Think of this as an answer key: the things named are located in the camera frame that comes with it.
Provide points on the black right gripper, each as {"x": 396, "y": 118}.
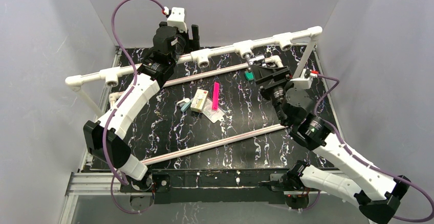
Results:
{"x": 280, "y": 75}

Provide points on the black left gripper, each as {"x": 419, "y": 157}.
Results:
{"x": 192, "y": 45}

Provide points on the chrome water faucet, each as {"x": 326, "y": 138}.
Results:
{"x": 255, "y": 60}

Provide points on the white PVC pipe frame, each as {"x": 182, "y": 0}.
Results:
{"x": 201, "y": 58}

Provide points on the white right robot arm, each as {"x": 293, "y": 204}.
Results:
{"x": 376, "y": 195}

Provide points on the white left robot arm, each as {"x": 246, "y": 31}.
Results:
{"x": 104, "y": 138}

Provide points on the green square block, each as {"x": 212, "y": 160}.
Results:
{"x": 249, "y": 75}

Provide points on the pink rectangular bar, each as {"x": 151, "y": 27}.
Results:
{"x": 215, "y": 96}

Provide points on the white small fitting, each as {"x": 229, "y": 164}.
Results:
{"x": 182, "y": 102}

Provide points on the teal small fitting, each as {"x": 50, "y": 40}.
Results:
{"x": 185, "y": 106}

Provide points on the beige small cardboard box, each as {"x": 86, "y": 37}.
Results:
{"x": 199, "y": 100}

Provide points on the clear plastic bag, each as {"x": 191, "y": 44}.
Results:
{"x": 214, "y": 115}

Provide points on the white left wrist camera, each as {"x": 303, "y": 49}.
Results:
{"x": 176, "y": 19}

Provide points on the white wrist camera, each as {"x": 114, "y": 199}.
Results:
{"x": 305, "y": 80}
{"x": 176, "y": 19}

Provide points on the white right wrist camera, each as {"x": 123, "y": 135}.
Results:
{"x": 305, "y": 80}

